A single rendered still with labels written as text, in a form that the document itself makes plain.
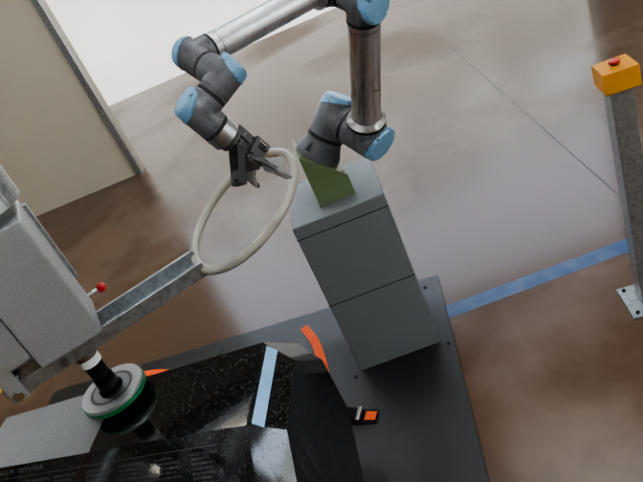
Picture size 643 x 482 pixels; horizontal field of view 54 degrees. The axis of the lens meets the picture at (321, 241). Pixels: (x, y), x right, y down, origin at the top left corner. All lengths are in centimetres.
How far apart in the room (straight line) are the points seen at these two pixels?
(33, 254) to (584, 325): 218
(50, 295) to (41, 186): 533
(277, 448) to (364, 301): 109
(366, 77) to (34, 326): 131
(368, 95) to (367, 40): 23
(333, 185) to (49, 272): 120
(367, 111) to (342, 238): 56
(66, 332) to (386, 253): 133
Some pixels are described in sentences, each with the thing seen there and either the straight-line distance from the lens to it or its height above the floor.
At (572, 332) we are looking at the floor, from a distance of 295.
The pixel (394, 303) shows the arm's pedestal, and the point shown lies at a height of 32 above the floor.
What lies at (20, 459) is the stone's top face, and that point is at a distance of 238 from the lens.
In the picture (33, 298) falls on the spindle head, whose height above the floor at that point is 134.
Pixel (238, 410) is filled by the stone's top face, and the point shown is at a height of 83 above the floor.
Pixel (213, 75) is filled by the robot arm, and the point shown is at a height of 166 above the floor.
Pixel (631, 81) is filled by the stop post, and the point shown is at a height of 103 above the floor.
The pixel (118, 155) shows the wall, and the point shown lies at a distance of 691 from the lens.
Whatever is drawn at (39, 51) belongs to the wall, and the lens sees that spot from 674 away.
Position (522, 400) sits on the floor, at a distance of 273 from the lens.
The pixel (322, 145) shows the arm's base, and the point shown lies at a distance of 258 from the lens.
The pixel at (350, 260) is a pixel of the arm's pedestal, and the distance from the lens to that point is 269.
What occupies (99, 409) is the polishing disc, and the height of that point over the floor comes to 89.
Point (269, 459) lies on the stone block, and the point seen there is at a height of 74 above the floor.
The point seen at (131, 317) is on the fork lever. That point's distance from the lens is 207.
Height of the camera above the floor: 205
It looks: 30 degrees down
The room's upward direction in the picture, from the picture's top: 25 degrees counter-clockwise
